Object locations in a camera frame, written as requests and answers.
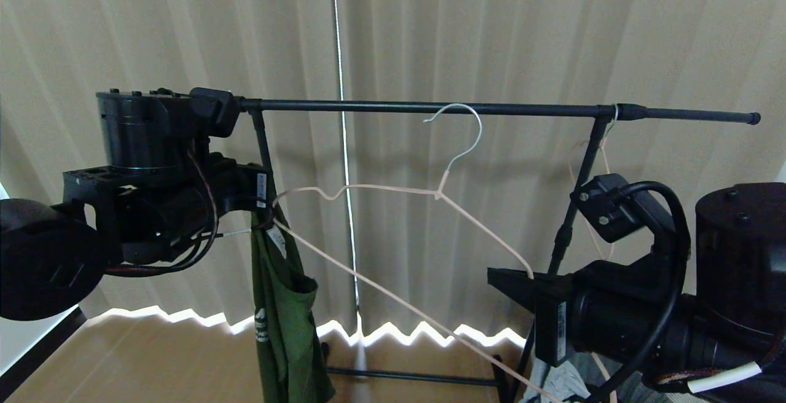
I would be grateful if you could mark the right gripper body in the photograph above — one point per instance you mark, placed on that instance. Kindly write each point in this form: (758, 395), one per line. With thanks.
(614, 317)

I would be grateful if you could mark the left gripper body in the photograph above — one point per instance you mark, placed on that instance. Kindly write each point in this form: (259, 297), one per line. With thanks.
(49, 262)

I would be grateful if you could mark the pink clothes hanger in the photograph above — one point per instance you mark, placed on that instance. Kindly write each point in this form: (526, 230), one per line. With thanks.
(368, 282)
(572, 172)

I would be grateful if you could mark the green long-sleeved shirt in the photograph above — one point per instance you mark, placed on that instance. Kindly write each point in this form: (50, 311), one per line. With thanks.
(288, 341)

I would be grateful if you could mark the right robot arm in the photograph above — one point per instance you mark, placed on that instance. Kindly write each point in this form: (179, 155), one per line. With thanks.
(737, 249)

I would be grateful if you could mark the black clothes rack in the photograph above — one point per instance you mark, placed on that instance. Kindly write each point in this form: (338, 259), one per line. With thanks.
(522, 109)

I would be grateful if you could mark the pale grey shorts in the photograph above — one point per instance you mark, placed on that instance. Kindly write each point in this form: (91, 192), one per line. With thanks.
(559, 387)

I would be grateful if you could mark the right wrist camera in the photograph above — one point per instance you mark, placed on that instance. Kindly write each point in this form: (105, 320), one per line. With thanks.
(608, 206)

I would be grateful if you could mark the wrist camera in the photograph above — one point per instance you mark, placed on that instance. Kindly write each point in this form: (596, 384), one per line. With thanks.
(215, 111)
(608, 206)

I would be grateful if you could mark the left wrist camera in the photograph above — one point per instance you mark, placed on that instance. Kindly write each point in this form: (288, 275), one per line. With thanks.
(215, 111)

